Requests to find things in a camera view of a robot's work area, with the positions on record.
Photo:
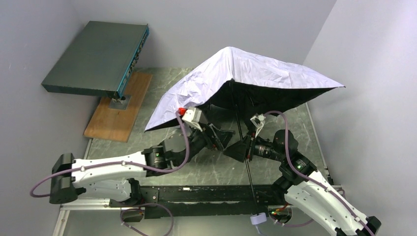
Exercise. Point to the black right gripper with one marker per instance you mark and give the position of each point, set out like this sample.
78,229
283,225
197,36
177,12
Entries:
248,146

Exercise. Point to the wooden board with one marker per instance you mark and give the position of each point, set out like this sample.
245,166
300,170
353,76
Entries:
114,122

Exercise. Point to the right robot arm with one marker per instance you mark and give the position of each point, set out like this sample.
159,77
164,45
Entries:
302,185

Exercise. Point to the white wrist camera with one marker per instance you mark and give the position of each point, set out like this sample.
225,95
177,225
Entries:
258,122
193,117

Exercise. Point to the grey metal stand bracket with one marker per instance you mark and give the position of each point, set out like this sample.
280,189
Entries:
121,103

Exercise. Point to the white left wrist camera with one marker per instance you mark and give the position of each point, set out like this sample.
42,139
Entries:
193,117

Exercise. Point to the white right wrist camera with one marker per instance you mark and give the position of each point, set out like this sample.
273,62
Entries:
258,122

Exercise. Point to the dark teal network switch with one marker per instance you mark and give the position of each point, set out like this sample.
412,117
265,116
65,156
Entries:
99,61

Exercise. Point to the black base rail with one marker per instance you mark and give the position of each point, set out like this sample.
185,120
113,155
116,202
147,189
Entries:
213,200

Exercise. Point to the purple folding umbrella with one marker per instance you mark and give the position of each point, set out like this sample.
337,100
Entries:
244,82

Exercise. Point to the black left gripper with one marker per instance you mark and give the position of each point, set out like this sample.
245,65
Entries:
211,135

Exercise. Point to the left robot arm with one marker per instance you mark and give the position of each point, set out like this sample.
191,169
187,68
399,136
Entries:
117,178

